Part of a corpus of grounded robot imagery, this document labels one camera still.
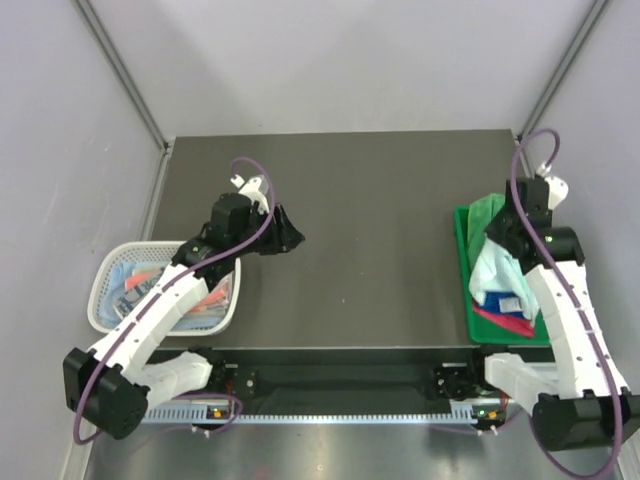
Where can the green plastic bin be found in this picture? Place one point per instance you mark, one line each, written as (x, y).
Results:
(480, 330)

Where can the left aluminium frame post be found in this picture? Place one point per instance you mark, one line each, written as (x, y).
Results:
(108, 48)

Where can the green towel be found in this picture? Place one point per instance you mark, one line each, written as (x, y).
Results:
(481, 212)

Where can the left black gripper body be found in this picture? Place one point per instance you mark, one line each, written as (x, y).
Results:
(272, 240)

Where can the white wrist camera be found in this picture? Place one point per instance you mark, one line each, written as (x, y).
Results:
(256, 188)
(558, 188)

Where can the grey slotted cable duct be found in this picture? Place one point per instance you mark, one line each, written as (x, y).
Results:
(220, 412)

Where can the blue towel in bin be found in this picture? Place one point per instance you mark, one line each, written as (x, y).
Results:
(503, 303)

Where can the aluminium frame post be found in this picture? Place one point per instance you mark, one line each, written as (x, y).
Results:
(588, 24)
(108, 48)

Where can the pink bunny towel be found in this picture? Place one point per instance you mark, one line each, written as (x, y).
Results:
(218, 298)

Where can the white mint towel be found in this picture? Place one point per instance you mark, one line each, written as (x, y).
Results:
(497, 270)

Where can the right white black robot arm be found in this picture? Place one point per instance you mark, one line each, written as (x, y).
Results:
(588, 403)

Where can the right aluminium frame post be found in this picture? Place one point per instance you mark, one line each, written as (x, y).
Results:
(588, 24)

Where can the blue white patterned towel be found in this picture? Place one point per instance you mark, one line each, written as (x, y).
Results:
(126, 303)

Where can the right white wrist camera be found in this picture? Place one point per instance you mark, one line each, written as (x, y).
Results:
(558, 188)

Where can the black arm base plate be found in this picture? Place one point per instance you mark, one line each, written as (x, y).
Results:
(348, 380)

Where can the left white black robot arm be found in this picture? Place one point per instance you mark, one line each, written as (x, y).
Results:
(112, 384)

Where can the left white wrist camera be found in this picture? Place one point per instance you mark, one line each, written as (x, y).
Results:
(256, 188)

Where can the white perforated plastic basket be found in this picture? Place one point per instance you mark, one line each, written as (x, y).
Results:
(120, 264)

